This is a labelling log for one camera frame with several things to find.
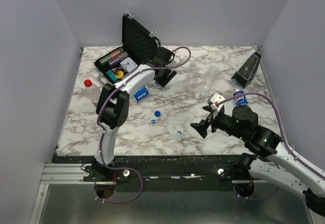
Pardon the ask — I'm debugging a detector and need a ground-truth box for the blue label pepsi bottle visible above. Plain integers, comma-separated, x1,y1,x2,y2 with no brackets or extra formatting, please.
129,86,149,105

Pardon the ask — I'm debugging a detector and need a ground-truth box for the red label plastic bottle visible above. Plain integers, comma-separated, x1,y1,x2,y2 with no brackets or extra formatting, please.
85,83,101,107

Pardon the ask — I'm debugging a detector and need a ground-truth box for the red bottle cap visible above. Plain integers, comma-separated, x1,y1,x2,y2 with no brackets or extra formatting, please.
84,79,92,87

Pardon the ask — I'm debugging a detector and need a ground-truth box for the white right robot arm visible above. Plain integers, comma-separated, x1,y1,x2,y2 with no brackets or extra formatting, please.
190,105,324,216

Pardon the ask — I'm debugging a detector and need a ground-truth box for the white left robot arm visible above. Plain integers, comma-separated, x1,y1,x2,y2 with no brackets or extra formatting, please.
92,47,177,181

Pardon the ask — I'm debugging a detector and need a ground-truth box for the clear plastic bottle left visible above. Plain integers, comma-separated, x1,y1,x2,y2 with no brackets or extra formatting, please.
185,61,199,92

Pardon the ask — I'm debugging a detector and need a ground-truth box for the clear plastic bottle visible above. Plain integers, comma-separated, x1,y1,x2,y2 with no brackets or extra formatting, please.
195,66,219,100
185,61,199,92

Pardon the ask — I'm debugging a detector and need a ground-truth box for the pepsi bottle near metronome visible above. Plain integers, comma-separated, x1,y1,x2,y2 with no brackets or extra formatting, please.
231,79,250,107

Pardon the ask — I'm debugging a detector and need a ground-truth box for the clear plastic bottle right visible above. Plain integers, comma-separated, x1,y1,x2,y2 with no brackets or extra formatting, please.
195,66,219,100

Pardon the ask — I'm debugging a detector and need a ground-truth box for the black poker chip case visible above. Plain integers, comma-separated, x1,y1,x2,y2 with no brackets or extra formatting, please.
94,13,161,84

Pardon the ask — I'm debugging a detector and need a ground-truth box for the black metronome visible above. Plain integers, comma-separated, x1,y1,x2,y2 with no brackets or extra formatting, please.
231,52,262,88

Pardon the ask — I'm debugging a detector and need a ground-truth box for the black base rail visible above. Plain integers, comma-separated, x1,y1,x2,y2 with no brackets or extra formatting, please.
52,154,254,196

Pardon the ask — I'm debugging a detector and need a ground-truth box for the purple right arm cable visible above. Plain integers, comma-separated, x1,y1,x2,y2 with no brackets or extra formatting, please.
217,91,325,201

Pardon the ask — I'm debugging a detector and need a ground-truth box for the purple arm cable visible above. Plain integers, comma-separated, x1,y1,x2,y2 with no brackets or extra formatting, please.
217,91,325,201
95,46,191,204

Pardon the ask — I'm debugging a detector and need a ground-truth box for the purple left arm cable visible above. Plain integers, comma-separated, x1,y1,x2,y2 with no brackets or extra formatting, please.
95,46,191,204

